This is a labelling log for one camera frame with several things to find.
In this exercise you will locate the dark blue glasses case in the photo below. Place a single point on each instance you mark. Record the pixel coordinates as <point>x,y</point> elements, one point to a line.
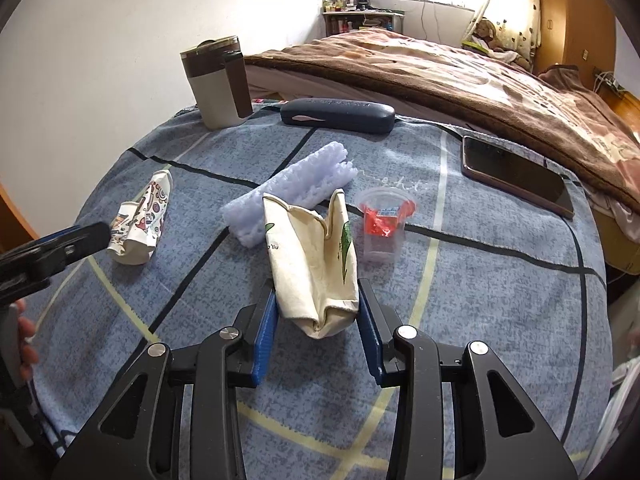
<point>340,112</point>

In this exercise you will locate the wooden furniture panel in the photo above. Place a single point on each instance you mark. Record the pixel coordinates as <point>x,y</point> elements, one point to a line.
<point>15,215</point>

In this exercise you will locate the white shelf desk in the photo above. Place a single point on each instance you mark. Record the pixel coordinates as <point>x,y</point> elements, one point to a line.
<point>360,12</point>

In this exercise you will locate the black smartphone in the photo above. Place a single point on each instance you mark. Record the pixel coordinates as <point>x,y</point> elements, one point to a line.
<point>515,172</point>

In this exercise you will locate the cream cloth pouch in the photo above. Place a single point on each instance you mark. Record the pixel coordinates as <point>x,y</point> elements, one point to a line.
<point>305,270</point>

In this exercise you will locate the brown fleece blanket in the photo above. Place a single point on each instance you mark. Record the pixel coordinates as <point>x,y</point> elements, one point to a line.
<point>425,75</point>

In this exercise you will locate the white mesh waste bin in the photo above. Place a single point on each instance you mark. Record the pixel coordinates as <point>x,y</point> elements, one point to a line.
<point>625,375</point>

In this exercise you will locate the clear plastic cup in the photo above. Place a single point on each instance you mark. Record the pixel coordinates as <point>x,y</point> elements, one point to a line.
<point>382,252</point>

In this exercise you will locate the brown and white tumbler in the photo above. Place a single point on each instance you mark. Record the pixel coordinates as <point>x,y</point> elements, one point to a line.
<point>215,95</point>

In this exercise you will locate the person's left hand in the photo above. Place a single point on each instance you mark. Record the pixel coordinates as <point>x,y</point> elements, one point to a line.
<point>29,355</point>

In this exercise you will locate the wooden headboard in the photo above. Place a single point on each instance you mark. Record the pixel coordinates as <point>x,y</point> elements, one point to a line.
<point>630,115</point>

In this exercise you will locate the red crumpled wrapper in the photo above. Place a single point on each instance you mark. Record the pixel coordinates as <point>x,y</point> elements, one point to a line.
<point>375,222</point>

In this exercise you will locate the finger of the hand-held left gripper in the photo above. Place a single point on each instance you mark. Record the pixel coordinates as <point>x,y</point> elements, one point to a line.
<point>60,247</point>

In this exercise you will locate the pink bed sheet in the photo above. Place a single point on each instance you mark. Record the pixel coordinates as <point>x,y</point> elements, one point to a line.
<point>615,215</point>

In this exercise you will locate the wooden wardrobe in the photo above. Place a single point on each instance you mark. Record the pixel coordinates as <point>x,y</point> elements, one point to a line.
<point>575,10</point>

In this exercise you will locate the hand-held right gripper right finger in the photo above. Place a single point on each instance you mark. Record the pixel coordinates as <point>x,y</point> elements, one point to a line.
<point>370,335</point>

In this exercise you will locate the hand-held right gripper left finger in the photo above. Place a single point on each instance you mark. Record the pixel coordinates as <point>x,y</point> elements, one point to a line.
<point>262,340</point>

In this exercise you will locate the patterned paper cup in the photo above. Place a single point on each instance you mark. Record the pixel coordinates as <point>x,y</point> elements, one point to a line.
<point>145,215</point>

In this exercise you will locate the white power strip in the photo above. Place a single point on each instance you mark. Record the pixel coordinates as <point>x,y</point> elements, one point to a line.
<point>607,80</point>

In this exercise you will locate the brown teddy bear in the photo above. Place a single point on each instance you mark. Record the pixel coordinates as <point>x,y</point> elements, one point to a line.
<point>487,30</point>

